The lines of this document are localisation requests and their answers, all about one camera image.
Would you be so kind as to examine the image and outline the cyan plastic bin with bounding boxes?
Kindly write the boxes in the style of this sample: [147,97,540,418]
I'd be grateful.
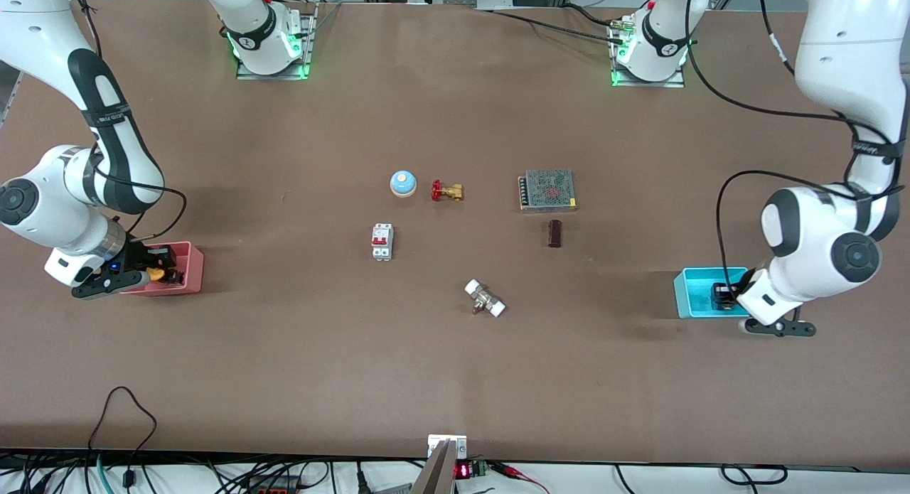
[673,267,751,319]

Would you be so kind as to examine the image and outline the pink plastic bin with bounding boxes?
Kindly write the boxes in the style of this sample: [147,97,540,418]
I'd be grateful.
[119,241,205,296]

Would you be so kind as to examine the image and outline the metal mesh power supply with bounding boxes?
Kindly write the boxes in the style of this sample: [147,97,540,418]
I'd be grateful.
[517,168,578,215]

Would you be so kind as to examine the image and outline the white circuit breaker red switches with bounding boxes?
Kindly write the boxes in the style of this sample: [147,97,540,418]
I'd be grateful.
[370,223,395,262]

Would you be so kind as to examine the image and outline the metal fitting white ends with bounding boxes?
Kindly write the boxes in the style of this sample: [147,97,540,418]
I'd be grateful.
[464,279,507,319]

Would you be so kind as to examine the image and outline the red clip lead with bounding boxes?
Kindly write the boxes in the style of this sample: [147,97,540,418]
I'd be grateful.
[489,463,550,494]

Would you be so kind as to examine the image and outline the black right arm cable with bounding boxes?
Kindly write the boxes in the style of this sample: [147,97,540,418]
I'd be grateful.
[68,0,188,243]

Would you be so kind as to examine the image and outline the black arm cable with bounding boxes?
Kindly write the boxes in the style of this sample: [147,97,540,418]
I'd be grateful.
[68,0,188,243]
[685,0,905,290]

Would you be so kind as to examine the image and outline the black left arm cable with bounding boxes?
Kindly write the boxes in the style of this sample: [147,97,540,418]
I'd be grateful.
[685,0,905,290]

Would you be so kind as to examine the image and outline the thin black looped cable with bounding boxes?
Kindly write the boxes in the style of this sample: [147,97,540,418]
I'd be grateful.
[87,386,158,453]

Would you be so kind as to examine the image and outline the black coiled cable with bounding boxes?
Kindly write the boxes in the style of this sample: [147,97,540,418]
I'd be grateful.
[720,463,788,487]

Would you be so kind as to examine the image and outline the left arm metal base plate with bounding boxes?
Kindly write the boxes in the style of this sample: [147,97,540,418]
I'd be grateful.
[610,14,686,89]

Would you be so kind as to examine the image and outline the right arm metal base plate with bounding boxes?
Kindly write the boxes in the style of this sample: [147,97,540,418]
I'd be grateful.
[236,2,319,81]

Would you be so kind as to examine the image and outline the silver camera mount bracket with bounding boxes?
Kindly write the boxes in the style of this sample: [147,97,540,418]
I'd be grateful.
[412,434,469,494]

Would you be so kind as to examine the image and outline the black cable across table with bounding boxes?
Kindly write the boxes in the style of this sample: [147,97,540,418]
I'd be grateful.
[489,4,626,44]

